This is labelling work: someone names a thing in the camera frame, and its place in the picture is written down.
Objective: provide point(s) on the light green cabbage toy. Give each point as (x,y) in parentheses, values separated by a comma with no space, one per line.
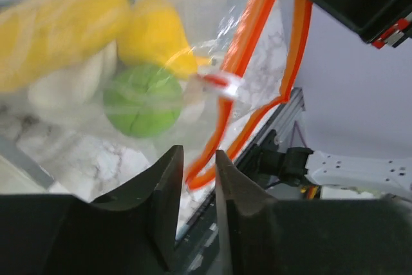
(143,101)

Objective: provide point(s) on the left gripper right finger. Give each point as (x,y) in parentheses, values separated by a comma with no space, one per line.
(261,235)

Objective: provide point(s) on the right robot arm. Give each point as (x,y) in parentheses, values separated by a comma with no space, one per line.
(392,176)

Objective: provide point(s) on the white mushroom toy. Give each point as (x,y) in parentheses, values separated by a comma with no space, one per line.
(74,85)

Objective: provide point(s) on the yellow lemon toy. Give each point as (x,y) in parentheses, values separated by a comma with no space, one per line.
(41,36)

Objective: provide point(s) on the clear zip bag orange zipper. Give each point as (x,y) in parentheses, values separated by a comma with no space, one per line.
(77,149)

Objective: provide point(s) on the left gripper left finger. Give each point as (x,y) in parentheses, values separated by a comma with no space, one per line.
(129,230)

